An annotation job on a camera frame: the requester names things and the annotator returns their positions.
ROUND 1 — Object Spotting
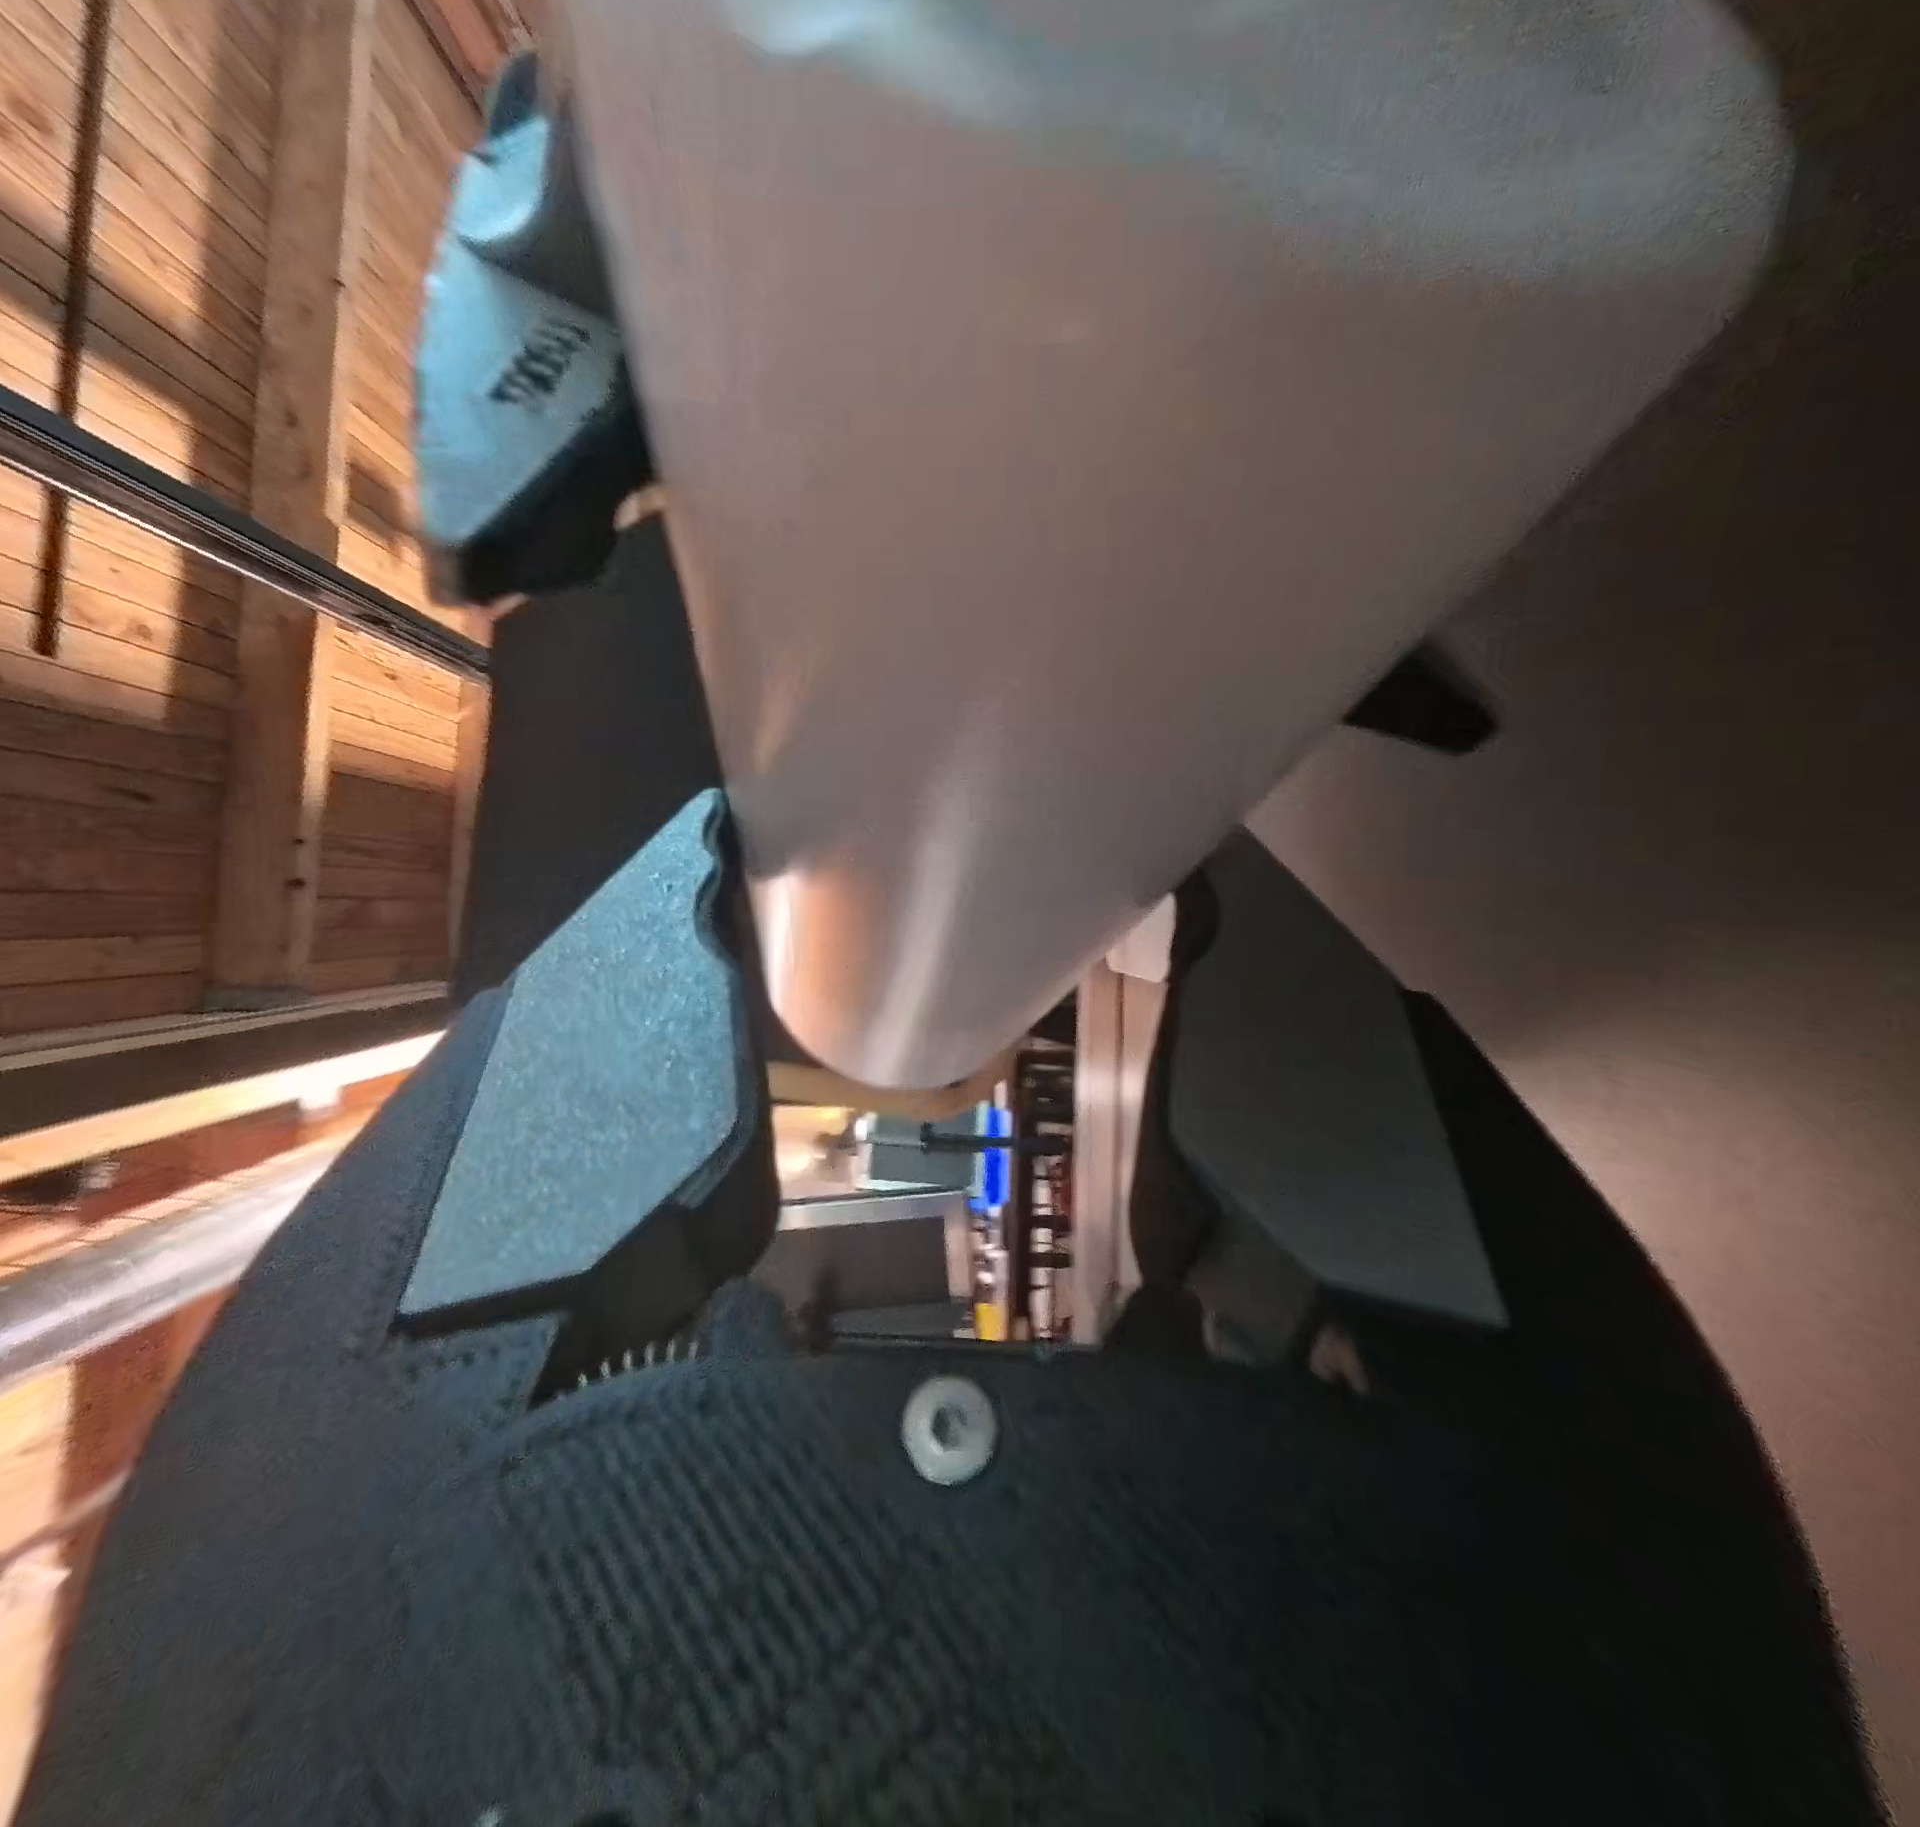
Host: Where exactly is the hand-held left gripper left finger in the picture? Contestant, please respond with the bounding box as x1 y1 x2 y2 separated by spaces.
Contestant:
392 787 783 1349

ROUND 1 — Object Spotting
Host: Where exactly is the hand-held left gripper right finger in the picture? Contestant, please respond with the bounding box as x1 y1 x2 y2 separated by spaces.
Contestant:
1126 828 1514 1355

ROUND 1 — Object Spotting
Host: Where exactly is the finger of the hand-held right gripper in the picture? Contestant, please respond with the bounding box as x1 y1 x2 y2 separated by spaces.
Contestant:
412 48 657 607
1342 638 1501 758

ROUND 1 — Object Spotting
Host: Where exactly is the white bottle black lid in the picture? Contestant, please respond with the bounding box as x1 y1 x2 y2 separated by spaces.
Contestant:
540 0 1793 1094

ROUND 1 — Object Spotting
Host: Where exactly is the silver metal pipe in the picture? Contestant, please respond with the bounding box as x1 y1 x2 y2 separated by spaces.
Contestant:
0 1153 350 1395

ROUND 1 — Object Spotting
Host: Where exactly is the black ceiling rail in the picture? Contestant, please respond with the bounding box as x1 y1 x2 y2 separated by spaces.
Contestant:
0 387 497 681

